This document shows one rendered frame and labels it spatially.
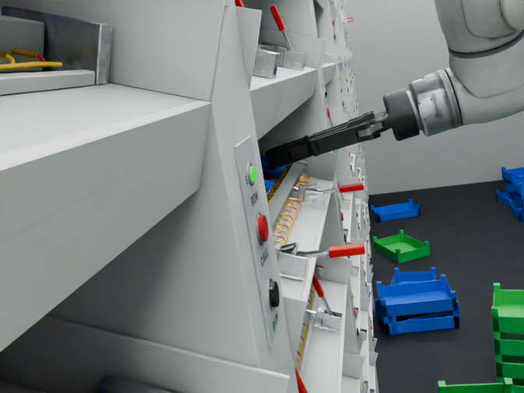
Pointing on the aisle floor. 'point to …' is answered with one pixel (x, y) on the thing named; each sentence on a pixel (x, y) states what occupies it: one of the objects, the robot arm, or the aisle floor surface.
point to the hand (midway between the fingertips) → (289, 153)
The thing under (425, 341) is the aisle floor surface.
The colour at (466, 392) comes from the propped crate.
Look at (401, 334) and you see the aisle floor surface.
